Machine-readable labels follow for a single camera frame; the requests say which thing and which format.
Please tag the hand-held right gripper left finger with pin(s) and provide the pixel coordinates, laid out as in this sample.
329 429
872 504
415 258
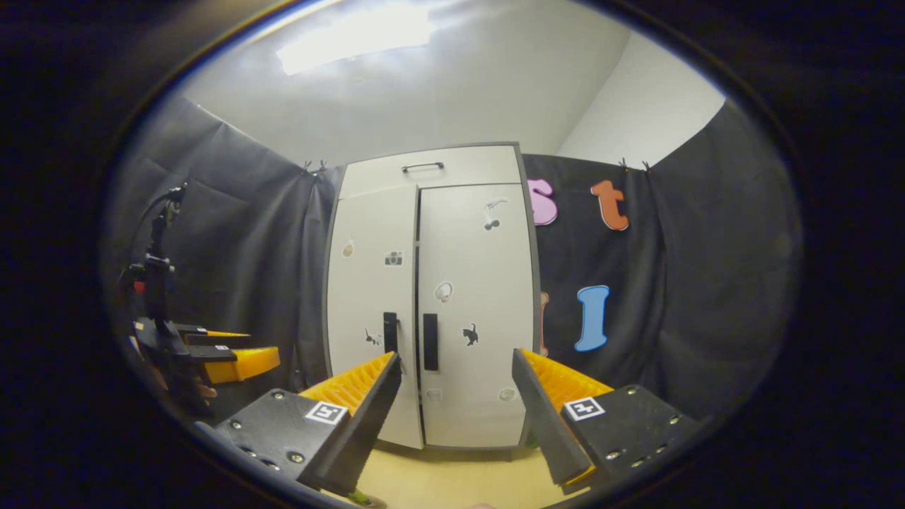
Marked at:
360 424

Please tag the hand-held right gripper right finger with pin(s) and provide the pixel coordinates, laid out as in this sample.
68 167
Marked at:
548 424

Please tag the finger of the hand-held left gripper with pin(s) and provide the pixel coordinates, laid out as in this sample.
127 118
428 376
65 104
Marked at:
247 364
212 338

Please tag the green label bottle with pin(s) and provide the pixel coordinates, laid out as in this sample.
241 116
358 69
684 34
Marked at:
364 498

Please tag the white cabinet door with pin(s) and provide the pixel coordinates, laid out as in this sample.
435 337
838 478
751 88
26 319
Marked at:
368 297
481 283

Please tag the white and grey cabinet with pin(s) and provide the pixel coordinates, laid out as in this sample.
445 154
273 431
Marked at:
536 283

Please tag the white cabinet drawer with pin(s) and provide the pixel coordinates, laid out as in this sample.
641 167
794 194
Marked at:
466 170

